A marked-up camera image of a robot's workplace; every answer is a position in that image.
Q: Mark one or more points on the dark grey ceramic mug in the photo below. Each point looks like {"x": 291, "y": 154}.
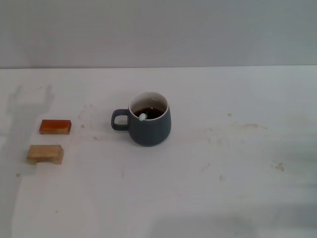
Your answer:
{"x": 149, "y": 134}

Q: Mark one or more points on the reddish brown wooden block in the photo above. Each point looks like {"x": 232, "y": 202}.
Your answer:
{"x": 55, "y": 126}

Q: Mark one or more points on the light wooden block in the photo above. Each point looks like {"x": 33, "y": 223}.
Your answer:
{"x": 45, "y": 153}

